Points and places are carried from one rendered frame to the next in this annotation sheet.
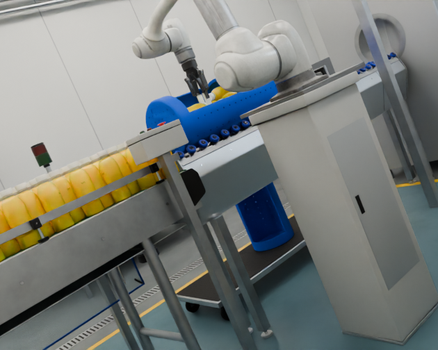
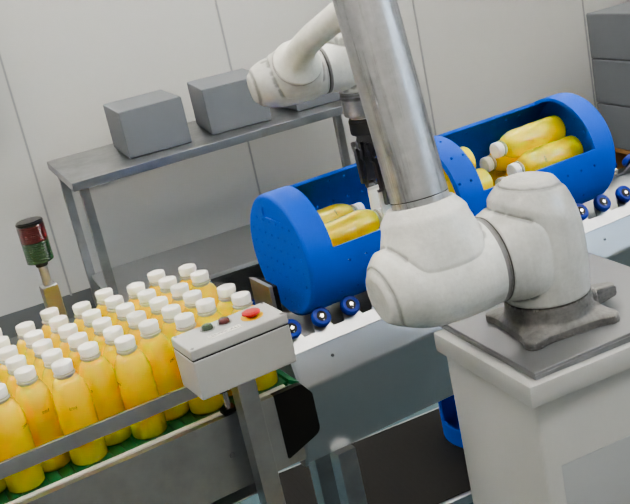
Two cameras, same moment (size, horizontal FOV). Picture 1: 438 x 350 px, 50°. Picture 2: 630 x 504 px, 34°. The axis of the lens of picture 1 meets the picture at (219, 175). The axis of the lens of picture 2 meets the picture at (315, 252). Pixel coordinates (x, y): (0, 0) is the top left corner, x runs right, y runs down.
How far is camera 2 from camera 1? 0.88 m
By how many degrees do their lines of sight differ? 18
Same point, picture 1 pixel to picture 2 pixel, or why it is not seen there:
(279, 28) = (534, 207)
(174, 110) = (302, 241)
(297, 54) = (557, 269)
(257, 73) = (450, 313)
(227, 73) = (386, 302)
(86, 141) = (193, 16)
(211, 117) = not seen: hidden behind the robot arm
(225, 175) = (381, 374)
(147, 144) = (205, 370)
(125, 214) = (142, 474)
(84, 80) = not seen: outside the picture
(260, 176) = not seen: hidden behind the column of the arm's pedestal
